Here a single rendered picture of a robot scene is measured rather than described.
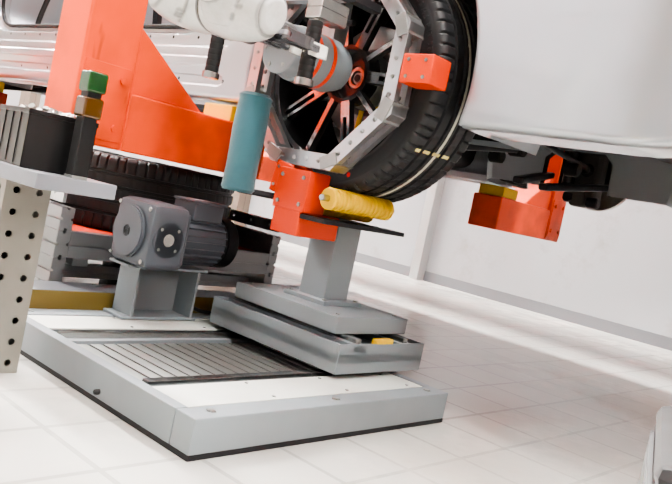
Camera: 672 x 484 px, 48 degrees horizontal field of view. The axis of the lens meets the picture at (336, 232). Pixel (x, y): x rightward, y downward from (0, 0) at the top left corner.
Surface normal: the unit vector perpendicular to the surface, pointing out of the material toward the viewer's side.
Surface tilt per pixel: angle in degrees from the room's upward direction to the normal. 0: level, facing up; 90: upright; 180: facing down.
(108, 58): 90
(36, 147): 90
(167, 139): 90
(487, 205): 90
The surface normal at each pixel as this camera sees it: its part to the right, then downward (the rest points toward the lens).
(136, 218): -0.65, -0.11
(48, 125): 0.62, 0.17
